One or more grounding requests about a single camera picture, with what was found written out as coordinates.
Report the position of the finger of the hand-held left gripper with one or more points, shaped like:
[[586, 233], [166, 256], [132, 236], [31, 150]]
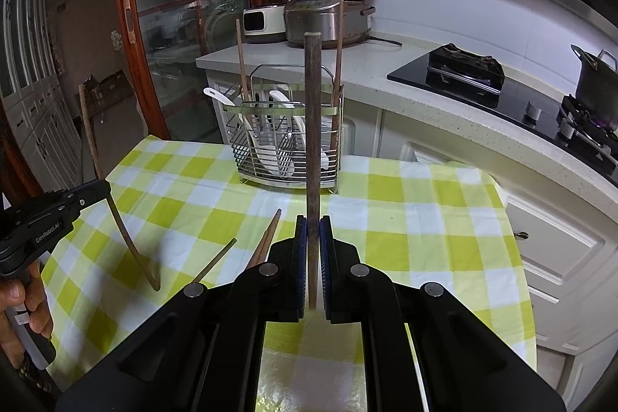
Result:
[[91, 192]]

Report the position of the white ceramic spoon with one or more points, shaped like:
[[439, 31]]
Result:
[[279, 99], [215, 95]]

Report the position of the grey stockpot with lid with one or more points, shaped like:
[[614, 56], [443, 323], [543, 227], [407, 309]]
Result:
[[596, 79]]

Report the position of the person's left hand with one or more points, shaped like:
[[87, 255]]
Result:
[[41, 306]]

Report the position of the silver stove knob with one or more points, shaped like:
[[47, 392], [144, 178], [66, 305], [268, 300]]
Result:
[[566, 132], [533, 110]]

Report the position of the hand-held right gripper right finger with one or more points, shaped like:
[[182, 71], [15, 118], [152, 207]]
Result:
[[324, 272]]

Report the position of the brown wooden chopstick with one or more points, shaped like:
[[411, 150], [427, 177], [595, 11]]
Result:
[[215, 258], [240, 55], [260, 248], [274, 221], [313, 141], [89, 112], [339, 45]]

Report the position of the white stone countertop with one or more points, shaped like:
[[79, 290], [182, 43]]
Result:
[[367, 74]]

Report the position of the black burner grate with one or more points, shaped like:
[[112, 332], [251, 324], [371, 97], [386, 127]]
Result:
[[463, 64], [584, 122]]

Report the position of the tall white panelled cabinet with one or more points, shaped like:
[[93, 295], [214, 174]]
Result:
[[34, 103]]

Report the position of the white base cabinets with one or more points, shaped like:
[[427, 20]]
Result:
[[545, 243]]

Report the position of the small white appliance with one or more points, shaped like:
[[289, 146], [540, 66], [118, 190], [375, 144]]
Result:
[[260, 23]]

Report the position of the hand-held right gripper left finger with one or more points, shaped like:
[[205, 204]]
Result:
[[303, 272]]

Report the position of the silver multicooker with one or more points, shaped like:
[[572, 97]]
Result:
[[314, 23]]

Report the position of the black glass gas cooktop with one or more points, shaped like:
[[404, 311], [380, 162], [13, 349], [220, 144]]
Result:
[[410, 71]]

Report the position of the cardboard boxes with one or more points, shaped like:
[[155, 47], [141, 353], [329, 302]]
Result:
[[104, 88]]

